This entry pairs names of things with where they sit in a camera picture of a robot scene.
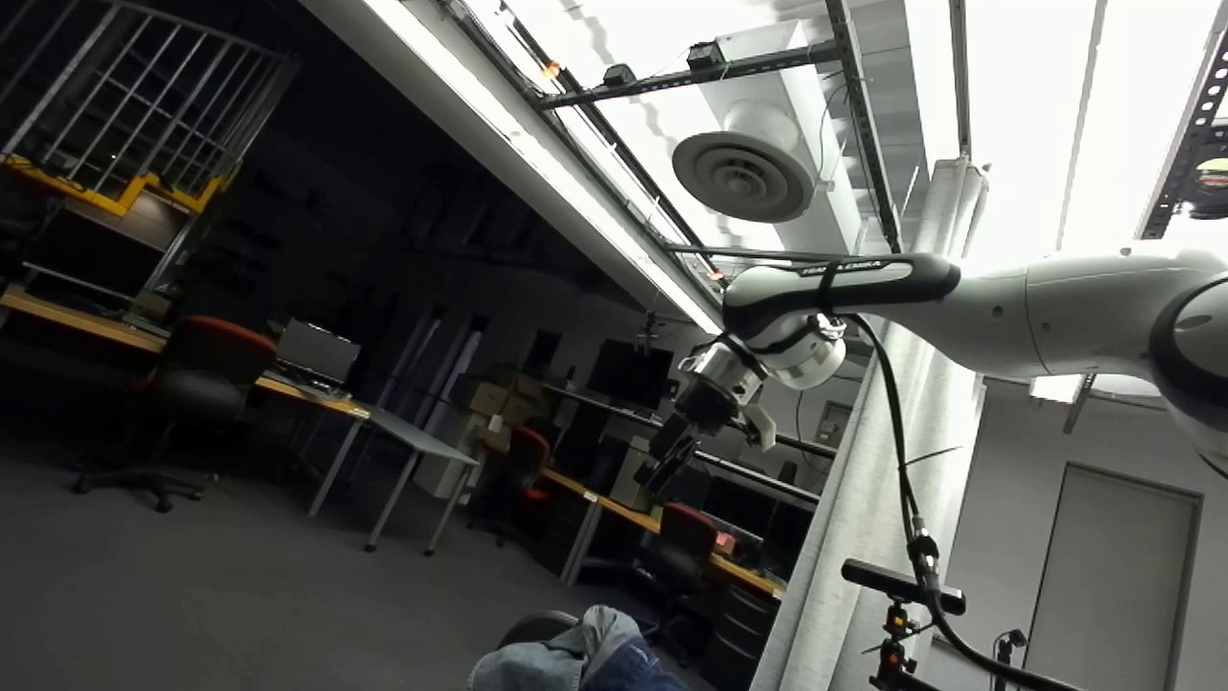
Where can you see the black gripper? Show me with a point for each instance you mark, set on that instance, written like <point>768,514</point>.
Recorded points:
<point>717,385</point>

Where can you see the blue denim jacket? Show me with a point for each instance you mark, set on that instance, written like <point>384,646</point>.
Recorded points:
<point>576,660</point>

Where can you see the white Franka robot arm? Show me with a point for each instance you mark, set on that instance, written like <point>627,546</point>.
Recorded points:
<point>1061,312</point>

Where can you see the red black office chair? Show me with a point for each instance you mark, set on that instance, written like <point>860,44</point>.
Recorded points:
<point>194,370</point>
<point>530,456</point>
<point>687,541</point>

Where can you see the wooden desk row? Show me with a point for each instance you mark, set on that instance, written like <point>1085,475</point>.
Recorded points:
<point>614,505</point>

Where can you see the grey folding table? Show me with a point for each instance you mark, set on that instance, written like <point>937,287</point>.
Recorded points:
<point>410,443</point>

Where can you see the round ceiling air vent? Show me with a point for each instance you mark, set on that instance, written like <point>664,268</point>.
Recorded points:
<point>744,176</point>

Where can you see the long ceiling light strip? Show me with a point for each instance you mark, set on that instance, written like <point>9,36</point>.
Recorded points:
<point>511,139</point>

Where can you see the grey desktop monitor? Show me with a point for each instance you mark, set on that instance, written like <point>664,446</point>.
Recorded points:
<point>316,355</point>

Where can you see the black ceiling track bar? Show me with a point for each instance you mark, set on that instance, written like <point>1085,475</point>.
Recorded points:
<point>694,75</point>

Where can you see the thin black stand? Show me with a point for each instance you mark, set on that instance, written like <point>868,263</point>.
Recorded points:
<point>1011,660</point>

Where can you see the grey room door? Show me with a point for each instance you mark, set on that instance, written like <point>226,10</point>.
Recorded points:
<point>1108,588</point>

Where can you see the long wooden desk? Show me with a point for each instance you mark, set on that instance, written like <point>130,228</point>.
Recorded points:
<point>77,324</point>

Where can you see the yellow edged shelf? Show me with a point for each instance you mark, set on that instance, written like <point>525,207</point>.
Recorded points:
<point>116,194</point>

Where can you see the grid window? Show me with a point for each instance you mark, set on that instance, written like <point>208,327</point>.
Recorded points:
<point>140,90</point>

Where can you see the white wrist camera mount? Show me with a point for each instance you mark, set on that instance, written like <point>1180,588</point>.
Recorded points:
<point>762,429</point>

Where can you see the black stereo camera bar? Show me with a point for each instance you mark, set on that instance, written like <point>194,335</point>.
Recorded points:
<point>890,582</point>

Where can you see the black camera tripod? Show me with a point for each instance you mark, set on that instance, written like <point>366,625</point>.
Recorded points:
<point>900,646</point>

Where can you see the black perforated ceiling rail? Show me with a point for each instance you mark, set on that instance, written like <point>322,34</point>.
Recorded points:
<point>1197,118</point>

